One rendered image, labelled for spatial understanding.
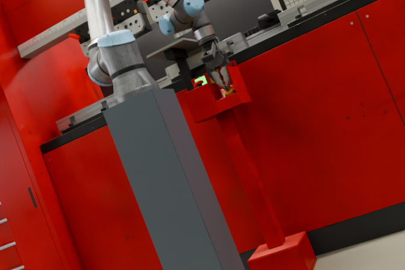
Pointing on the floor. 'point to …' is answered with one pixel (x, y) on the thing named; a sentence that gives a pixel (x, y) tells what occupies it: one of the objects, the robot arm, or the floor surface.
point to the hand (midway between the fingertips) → (226, 87)
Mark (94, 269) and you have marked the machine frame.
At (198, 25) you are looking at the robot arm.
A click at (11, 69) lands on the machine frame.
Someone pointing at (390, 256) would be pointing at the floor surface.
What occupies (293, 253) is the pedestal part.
